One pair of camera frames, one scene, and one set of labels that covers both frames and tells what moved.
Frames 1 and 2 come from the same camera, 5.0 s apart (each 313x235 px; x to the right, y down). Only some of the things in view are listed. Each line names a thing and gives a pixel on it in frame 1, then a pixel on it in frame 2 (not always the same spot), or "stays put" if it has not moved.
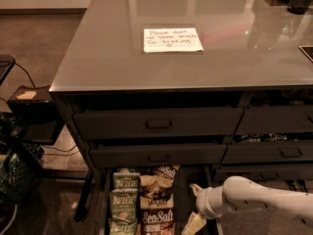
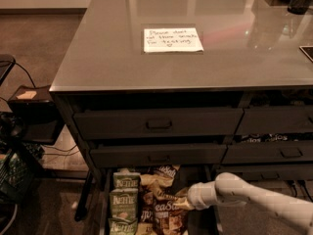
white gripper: x=205 y=200 → x=200 y=195
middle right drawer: x=268 y=153 stays put
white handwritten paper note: x=171 y=40 stays put
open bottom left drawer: x=150 y=200 stays put
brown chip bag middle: x=156 y=193 stays put
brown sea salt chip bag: x=157 y=221 → x=169 y=219
